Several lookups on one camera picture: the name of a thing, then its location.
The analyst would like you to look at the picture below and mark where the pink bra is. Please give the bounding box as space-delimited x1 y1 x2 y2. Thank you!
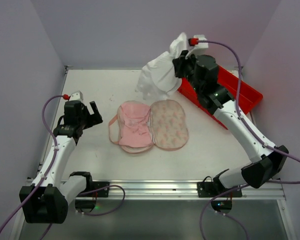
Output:
118 101 153 148

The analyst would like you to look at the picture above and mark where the red plastic tray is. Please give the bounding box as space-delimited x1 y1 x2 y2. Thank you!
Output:
178 66 263 130

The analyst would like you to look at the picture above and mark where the floral fabric laundry bag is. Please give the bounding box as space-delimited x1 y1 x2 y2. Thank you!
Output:
108 99 189 154

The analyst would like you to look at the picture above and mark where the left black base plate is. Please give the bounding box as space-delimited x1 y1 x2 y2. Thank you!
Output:
89 181 110 198

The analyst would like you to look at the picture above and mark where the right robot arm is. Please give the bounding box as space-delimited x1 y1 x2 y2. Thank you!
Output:
172 50 289 194

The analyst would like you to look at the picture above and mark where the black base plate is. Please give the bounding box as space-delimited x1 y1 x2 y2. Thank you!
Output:
89 181 110 198
196 176 243 198

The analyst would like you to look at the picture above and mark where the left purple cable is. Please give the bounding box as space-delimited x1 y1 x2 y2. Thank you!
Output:
0 94 126 240

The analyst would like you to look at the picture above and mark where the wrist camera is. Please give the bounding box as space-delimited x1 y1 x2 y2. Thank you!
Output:
69 90 84 102
187 34 209 57

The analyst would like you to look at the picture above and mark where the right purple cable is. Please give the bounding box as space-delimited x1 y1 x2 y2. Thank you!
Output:
188 37 300 240

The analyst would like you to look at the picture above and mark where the purple cable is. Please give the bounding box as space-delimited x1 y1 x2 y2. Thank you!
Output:
188 37 300 240
0 94 126 240

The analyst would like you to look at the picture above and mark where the aluminium front rail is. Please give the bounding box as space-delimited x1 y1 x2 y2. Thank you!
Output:
79 180 285 200

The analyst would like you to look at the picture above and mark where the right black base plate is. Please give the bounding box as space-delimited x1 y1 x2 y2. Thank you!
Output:
196 176 243 198

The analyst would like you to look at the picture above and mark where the white bra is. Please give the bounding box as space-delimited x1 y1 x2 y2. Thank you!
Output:
135 32 187 101

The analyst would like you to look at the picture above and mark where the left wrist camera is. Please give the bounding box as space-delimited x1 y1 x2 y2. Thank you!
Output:
69 90 84 102

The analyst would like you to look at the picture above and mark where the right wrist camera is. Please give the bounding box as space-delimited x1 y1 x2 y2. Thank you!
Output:
187 34 209 57

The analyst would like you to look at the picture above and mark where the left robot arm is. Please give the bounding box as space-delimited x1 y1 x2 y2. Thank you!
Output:
19 100 103 224

